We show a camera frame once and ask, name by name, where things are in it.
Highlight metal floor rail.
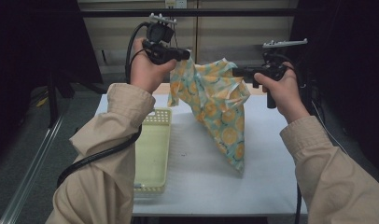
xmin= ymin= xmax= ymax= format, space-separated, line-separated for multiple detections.
xmin=0 ymin=114 xmax=66 ymax=224

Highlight black metal stand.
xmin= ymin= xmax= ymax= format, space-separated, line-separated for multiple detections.
xmin=46 ymin=72 xmax=108 ymax=129

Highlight person's right hand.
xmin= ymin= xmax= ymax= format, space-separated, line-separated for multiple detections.
xmin=253 ymin=61 xmax=311 ymax=125

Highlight black horizontal bar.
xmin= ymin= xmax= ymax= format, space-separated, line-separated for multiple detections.
xmin=79 ymin=8 xmax=300 ymax=19

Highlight white floor cable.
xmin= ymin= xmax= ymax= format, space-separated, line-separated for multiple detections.
xmin=311 ymin=101 xmax=349 ymax=155

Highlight white table mat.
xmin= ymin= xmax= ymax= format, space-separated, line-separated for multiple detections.
xmin=95 ymin=92 xmax=309 ymax=217

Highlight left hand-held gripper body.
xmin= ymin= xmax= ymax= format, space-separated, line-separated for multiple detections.
xmin=142 ymin=12 xmax=179 ymax=66

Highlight pale yellow plastic basket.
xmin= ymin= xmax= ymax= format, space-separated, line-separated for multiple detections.
xmin=133 ymin=106 xmax=174 ymax=194

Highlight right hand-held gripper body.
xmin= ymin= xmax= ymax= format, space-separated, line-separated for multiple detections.
xmin=251 ymin=37 xmax=309 ymax=110

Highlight white wall outlet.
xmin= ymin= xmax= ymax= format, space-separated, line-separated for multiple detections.
xmin=164 ymin=0 xmax=189 ymax=9

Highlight left hand-held gripper black cable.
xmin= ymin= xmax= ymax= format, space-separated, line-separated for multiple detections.
xmin=55 ymin=21 xmax=152 ymax=189

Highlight orange-print fabric bag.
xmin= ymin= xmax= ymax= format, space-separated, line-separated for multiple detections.
xmin=167 ymin=57 xmax=252 ymax=174

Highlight person's left hand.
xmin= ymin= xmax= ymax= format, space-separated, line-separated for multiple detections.
xmin=129 ymin=36 xmax=178 ymax=94

